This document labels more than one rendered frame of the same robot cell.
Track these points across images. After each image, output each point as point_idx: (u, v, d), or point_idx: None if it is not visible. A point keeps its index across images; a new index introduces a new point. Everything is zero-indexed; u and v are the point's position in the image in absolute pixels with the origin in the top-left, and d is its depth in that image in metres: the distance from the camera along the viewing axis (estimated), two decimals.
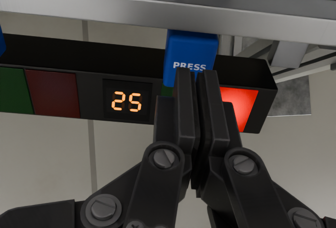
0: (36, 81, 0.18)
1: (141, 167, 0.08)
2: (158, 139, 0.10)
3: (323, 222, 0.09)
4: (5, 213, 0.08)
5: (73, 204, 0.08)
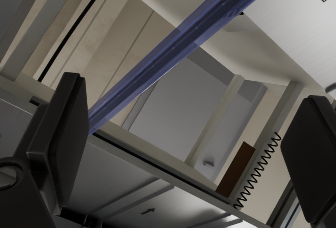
0: None
1: None
2: (19, 153, 0.09)
3: None
4: None
5: None
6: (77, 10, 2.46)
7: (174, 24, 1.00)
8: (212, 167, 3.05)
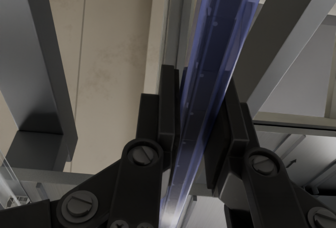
0: None
1: (121, 166, 0.08)
2: (140, 136, 0.10)
3: None
4: None
5: (49, 204, 0.08)
6: (150, 28, 2.67)
7: (261, 2, 1.06)
8: None
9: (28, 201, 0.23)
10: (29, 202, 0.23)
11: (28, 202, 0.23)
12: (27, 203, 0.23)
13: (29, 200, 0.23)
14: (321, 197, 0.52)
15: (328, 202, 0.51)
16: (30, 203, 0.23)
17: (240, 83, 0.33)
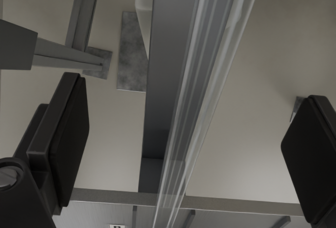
0: None
1: None
2: (19, 153, 0.09)
3: None
4: None
5: None
6: None
7: None
8: None
9: None
10: None
11: None
12: None
13: None
14: None
15: None
16: None
17: None
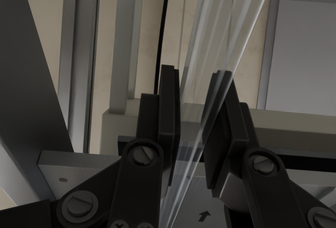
0: None
1: (121, 166, 0.08)
2: (140, 136, 0.10)
3: None
4: None
5: (49, 204, 0.08)
6: (165, 15, 2.48)
7: None
8: None
9: None
10: None
11: None
12: None
13: None
14: None
15: None
16: None
17: None
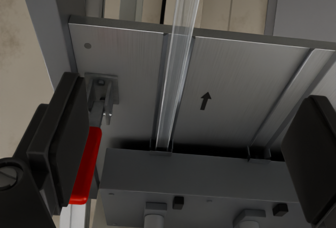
0: None
1: None
2: (18, 153, 0.09)
3: None
4: None
5: None
6: (166, 5, 2.51)
7: None
8: None
9: None
10: None
11: None
12: None
13: None
14: (276, 164, 0.34)
15: (286, 171, 0.34)
16: None
17: None
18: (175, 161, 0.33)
